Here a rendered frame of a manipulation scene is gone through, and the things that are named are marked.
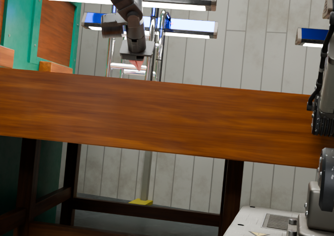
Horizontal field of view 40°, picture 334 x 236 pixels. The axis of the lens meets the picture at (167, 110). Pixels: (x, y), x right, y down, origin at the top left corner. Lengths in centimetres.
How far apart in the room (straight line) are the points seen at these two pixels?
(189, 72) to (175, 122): 217
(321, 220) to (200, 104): 54
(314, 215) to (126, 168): 281
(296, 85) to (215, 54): 60
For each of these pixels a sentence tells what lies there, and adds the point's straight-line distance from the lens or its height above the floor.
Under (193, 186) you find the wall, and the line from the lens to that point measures 338.
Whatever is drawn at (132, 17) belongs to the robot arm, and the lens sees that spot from 133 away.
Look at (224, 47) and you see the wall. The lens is 335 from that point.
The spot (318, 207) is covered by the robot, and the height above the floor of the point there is 56.
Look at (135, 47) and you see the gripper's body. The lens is 143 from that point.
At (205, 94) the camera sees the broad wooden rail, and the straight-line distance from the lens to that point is 121.
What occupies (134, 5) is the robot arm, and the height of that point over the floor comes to 97.
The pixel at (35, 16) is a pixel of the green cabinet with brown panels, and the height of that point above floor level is 104.
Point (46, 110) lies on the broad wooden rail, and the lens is 129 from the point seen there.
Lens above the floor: 69
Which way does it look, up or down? level
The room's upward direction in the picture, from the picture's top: 5 degrees clockwise
